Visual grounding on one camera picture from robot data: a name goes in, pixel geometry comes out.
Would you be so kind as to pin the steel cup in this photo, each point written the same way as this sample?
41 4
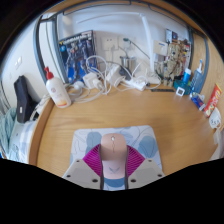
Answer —
128 62

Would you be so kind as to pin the white face-print mug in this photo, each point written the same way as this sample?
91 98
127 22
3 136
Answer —
215 119

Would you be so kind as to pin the clear plastic cup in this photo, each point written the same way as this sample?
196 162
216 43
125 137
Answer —
217 136

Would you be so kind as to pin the blue spray bottle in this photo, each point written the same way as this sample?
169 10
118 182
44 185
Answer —
197 80

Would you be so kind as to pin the teal blanket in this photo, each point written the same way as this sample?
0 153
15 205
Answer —
7 130

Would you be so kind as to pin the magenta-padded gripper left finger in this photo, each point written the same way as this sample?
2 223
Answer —
78 171

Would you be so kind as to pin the blue snack packet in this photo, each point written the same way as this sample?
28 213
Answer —
198 101

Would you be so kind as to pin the white desk lamp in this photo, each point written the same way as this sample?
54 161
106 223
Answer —
148 43

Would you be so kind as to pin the small blue-and-white bottle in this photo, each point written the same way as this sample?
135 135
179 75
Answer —
187 76

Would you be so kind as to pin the black pen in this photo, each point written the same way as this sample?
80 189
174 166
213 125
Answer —
162 90

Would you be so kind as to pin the robot model kit box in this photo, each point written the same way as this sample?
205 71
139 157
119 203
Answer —
76 55

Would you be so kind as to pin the white power strip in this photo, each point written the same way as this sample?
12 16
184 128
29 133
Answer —
136 84

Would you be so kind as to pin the black backpack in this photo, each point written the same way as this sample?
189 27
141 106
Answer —
25 100

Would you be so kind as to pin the red chip can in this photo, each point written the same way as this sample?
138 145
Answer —
213 100

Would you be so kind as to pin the blue cloud print mouse pad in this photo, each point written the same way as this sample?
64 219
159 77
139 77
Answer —
146 143

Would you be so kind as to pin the white charger block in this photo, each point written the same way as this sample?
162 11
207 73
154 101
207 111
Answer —
113 75
91 80

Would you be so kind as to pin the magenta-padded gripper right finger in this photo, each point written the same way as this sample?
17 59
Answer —
148 171

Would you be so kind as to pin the white red-capped pump bottle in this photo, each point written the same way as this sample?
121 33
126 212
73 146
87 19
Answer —
58 93

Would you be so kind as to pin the pink computer mouse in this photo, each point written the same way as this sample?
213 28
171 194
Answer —
113 150

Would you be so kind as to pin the white wall switch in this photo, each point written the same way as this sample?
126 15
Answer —
18 62

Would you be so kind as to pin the brown tree figure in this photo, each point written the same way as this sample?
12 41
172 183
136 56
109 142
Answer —
173 65

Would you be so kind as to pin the teal round tin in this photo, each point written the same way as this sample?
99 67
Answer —
186 87

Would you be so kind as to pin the small white desk clock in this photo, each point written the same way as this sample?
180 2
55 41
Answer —
180 91

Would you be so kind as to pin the blue checked duvet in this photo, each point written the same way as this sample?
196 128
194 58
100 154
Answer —
21 143

